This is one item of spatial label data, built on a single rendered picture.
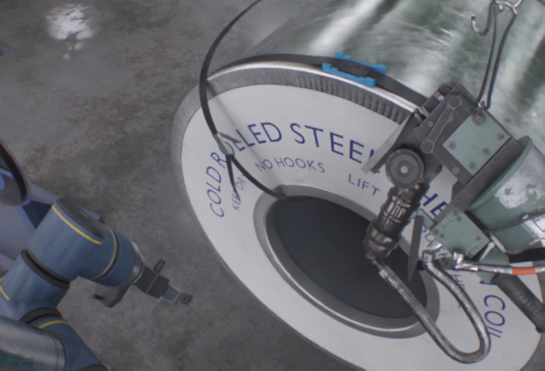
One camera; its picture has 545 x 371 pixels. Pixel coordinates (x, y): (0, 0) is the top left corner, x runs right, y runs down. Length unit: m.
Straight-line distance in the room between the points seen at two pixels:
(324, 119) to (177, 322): 1.39
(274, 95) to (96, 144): 2.09
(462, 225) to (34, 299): 0.69
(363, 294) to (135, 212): 1.38
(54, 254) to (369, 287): 1.05
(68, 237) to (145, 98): 2.48
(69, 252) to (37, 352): 0.21
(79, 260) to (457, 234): 0.60
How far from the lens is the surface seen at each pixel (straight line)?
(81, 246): 0.86
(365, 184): 1.07
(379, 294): 1.60
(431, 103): 0.75
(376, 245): 0.85
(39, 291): 0.88
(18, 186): 2.13
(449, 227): 0.76
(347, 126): 0.99
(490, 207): 0.72
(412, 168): 0.76
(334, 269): 1.64
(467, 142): 0.72
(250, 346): 2.11
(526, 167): 0.72
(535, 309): 0.84
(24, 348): 0.72
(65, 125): 3.30
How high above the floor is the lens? 1.91
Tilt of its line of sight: 46 degrees down
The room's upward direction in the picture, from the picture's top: 6 degrees counter-clockwise
